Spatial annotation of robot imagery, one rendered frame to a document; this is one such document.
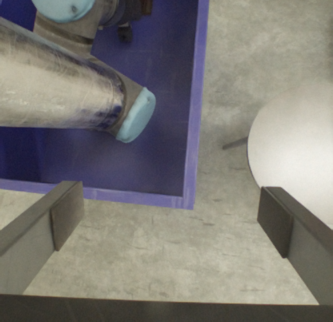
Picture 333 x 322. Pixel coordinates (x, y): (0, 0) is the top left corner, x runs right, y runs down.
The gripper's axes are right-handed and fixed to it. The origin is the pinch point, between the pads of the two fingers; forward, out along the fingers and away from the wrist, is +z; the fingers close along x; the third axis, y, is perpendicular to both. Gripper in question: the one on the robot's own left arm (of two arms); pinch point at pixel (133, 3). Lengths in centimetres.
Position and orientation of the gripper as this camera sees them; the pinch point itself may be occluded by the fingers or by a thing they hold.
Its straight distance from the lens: 74.9
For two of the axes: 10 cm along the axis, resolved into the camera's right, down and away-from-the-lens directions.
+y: -0.1, 9.0, 4.4
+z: 1.6, -4.3, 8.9
